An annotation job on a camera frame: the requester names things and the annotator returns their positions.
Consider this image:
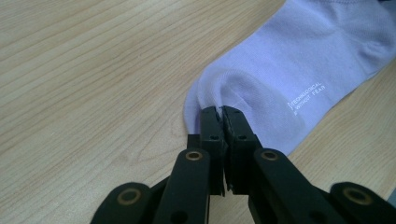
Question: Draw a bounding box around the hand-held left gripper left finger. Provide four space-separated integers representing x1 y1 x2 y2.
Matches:
186 105 229 197

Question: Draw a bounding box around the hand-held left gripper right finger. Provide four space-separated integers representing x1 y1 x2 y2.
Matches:
220 105 264 196

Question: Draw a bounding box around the lavender ankle sock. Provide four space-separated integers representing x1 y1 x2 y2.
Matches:
182 0 396 157

